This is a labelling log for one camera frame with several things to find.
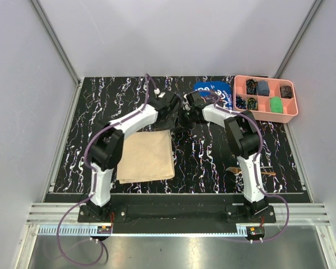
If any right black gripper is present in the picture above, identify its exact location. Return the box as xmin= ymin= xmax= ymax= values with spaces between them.
xmin=171 ymin=107 xmax=197 ymax=133

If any beige cloth napkin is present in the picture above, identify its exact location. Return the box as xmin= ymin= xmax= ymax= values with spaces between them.
xmin=116 ymin=130 xmax=175 ymax=184

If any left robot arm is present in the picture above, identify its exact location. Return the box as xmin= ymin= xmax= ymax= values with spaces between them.
xmin=84 ymin=92 xmax=180 ymax=222

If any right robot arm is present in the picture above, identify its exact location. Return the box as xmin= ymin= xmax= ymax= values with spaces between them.
xmin=179 ymin=91 xmax=269 ymax=222

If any blue printed folded cloth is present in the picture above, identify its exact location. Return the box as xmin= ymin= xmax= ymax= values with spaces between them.
xmin=193 ymin=81 xmax=233 ymax=110

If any black marble table mat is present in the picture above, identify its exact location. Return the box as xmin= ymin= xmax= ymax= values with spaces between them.
xmin=45 ymin=77 xmax=310 ymax=203

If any black patterned roll left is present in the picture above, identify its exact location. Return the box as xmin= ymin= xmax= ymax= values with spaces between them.
xmin=236 ymin=95 xmax=246 ymax=110

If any black yellow patterned roll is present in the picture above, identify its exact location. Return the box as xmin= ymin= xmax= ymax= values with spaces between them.
xmin=246 ymin=98 xmax=258 ymax=111

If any black patterned roll top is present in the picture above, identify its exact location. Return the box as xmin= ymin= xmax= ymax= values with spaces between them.
xmin=246 ymin=78 xmax=258 ymax=95

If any copper fork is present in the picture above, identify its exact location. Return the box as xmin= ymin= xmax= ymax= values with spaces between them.
xmin=225 ymin=166 xmax=276 ymax=176

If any blue-grey rolled cloth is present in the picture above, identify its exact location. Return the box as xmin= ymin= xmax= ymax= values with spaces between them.
xmin=256 ymin=80 xmax=270 ymax=96

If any pink divided organizer tray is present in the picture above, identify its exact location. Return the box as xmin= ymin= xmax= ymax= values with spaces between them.
xmin=232 ymin=75 xmax=298 ymax=123

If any green rolled cloth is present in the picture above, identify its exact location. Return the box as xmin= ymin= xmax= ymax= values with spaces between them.
xmin=269 ymin=96 xmax=283 ymax=114

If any dark brown rolled cloth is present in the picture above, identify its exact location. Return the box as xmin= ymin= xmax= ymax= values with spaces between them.
xmin=280 ymin=85 xmax=293 ymax=99

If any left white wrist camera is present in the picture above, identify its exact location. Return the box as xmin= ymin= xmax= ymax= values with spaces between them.
xmin=153 ymin=88 xmax=165 ymax=98

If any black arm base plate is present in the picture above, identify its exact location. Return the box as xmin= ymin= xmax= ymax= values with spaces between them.
xmin=78 ymin=193 xmax=277 ymax=236

